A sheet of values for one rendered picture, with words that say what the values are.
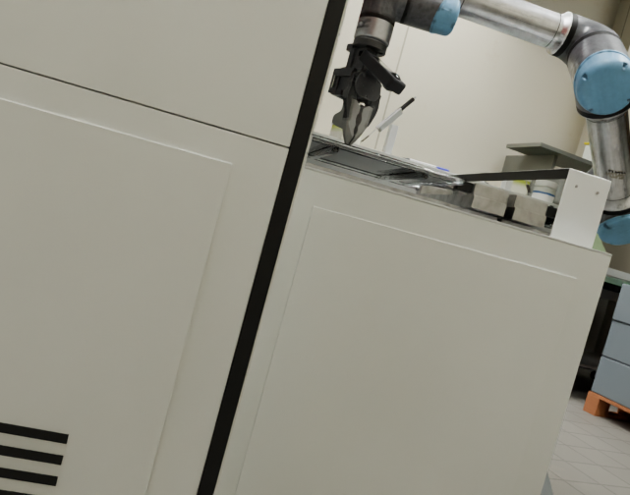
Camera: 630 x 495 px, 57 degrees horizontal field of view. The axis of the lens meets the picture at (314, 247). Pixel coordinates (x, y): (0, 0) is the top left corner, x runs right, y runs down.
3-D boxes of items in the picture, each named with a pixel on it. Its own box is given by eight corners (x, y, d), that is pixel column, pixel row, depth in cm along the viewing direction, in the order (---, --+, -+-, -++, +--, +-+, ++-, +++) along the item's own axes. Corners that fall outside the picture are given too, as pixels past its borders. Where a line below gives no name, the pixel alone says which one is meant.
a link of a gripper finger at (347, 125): (332, 143, 123) (344, 101, 123) (351, 145, 119) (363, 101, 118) (321, 138, 121) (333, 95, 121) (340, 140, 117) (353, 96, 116)
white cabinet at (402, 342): (161, 632, 98) (287, 162, 94) (184, 414, 192) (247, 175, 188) (496, 670, 111) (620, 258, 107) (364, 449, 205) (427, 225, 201)
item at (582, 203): (549, 239, 111) (571, 167, 110) (437, 222, 165) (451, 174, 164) (592, 250, 113) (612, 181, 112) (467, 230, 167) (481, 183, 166)
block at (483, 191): (473, 194, 127) (477, 181, 126) (466, 194, 130) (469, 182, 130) (505, 204, 128) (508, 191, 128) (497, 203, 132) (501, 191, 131)
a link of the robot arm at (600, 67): (639, 207, 156) (622, 22, 123) (653, 247, 146) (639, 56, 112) (591, 217, 161) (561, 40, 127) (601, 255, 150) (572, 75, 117)
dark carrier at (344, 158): (302, 136, 117) (303, 133, 117) (281, 147, 151) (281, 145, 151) (455, 182, 124) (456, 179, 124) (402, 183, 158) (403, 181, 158)
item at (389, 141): (372, 149, 161) (385, 102, 160) (369, 150, 165) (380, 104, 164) (392, 155, 162) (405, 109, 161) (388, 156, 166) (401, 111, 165)
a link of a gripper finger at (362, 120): (343, 147, 125) (354, 105, 125) (362, 149, 121) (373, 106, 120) (332, 143, 123) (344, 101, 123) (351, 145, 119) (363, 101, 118)
